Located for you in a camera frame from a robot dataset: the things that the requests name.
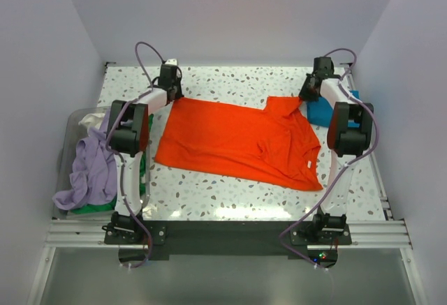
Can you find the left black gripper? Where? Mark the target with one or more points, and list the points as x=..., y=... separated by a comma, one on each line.
x=179, y=93

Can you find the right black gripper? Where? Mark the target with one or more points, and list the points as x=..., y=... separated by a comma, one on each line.
x=303, y=94

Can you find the orange t shirt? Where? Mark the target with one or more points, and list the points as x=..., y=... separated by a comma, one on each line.
x=274, y=145

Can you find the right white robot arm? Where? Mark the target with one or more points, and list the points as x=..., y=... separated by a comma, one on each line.
x=348, y=138

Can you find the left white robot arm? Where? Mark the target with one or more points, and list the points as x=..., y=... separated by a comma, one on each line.
x=127, y=138

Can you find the folded blue t shirt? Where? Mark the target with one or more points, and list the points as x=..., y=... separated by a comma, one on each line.
x=320, y=113

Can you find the white t shirt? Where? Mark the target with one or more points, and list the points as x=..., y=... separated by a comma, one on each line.
x=93, y=122

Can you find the green t shirt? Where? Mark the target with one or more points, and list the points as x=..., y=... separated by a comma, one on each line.
x=94, y=208

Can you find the lavender t shirt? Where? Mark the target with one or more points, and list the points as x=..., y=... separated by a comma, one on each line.
x=93, y=178

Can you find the clear plastic bin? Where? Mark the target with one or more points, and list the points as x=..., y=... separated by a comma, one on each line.
x=74, y=132

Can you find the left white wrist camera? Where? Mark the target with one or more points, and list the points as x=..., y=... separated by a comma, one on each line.
x=172, y=62

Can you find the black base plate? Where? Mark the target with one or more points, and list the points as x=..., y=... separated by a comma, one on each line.
x=160, y=240

